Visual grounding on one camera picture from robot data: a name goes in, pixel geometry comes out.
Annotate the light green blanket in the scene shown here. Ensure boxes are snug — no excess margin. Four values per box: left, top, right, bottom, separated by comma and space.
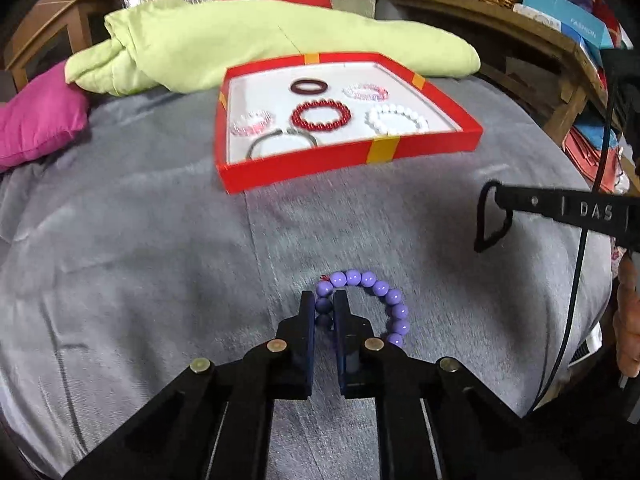
65, 0, 482, 97

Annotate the dark red bangle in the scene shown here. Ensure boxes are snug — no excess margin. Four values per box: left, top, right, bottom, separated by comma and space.
290, 78, 326, 96

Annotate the pink white beaded bracelet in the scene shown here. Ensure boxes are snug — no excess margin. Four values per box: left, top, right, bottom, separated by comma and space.
343, 83, 390, 102

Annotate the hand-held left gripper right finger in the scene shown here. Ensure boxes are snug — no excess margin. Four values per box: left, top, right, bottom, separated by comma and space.
334, 290, 566, 480

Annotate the pink pillow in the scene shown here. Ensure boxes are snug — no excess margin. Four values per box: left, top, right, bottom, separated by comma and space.
0, 59, 91, 171

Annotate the black hair tie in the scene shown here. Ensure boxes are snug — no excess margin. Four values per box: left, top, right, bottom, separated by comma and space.
472, 180, 515, 253

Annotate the blue cardboard box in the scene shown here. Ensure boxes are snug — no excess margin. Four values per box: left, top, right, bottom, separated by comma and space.
522, 0, 615, 51

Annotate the red cardboard box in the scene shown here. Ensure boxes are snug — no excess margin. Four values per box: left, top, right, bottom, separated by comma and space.
214, 51, 485, 195

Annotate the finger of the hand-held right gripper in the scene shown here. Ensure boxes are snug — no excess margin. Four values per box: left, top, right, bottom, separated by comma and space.
492, 182, 640, 251

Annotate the stack of coral cloths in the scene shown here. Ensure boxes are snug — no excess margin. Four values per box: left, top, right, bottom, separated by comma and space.
562, 122, 631, 195

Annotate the person's right hand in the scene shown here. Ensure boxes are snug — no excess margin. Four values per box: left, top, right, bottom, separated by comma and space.
612, 250, 640, 377

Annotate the purple beaded bracelet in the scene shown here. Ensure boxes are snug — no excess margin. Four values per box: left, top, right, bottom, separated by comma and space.
314, 269, 412, 349

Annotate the pale pink beaded bracelet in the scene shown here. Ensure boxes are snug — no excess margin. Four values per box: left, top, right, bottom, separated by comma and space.
231, 111, 277, 137

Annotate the silver metal bangle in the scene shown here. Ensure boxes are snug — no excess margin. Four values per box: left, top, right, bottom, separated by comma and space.
246, 129, 318, 160

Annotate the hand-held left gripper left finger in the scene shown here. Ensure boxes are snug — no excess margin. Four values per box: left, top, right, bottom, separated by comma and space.
62, 291, 317, 480

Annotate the wooden bench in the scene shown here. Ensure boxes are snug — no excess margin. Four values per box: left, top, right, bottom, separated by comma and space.
384, 0, 626, 133

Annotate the black cable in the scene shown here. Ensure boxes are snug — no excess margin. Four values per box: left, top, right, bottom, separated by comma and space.
525, 72, 617, 413

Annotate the red beaded bracelet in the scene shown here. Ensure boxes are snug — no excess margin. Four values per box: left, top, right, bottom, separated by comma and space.
290, 100, 352, 131

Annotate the grey blanket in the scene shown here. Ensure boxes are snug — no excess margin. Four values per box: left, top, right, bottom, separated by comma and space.
0, 72, 613, 478

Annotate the white patterned box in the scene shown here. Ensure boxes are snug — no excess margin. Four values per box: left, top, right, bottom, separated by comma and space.
512, 3, 563, 31

